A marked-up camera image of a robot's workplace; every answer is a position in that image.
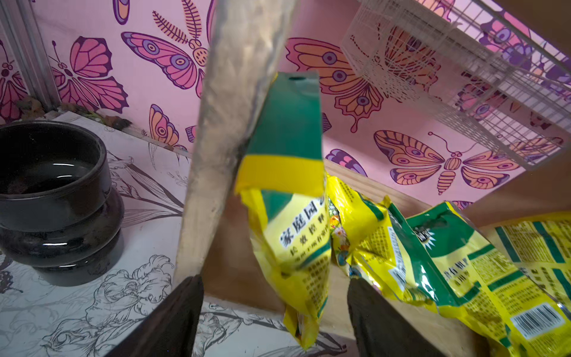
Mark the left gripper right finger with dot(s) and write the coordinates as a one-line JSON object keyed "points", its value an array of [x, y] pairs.
{"points": [[379, 329]]}

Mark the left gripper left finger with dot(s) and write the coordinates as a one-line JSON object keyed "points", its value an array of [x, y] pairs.
{"points": [[171, 328]]}

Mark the yellow green fertilizer packet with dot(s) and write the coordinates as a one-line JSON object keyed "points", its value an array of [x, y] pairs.
{"points": [[368, 243], [469, 279], [540, 247], [281, 181]]}

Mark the wooden two-tier shelf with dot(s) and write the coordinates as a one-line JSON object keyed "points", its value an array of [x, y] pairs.
{"points": [[247, 43]]}

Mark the black ceramic pot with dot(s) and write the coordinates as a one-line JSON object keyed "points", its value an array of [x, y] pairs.
{"points": [[60, 213]]}

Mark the white wire basket rack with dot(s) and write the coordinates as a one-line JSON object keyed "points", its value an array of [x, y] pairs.
{"points": [[473, 67]]}

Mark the aluminium frame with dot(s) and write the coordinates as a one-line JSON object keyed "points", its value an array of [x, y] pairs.
{"points": [[23, 33]]}

